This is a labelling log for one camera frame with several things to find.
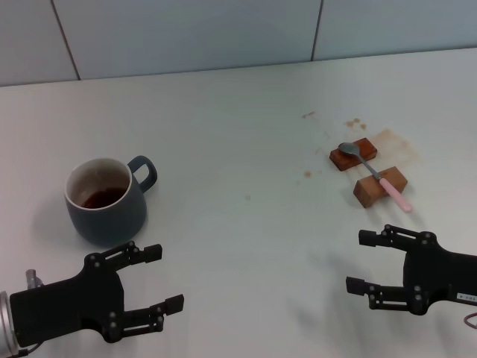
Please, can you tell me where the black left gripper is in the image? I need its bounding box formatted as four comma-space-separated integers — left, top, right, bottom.
9, 240, 186, 348

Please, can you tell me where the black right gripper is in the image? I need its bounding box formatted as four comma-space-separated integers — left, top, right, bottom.
345, 224, 477, 316

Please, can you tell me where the pink handled metal spoon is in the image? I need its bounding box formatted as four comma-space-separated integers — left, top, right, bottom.
338, 142, 413, 214

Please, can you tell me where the grey ceramic cup with coffee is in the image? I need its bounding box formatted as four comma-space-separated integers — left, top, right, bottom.
63, 154, 159, 248

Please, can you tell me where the light notched wooden block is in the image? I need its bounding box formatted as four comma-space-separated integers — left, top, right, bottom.
353, 166, 408, 209

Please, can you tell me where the dark reddish wooden block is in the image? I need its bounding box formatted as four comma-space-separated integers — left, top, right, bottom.
329, 137, 379, 172

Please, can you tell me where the left gripper silver cable plug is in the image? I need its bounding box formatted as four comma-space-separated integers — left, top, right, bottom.
25, 268, 45, 289

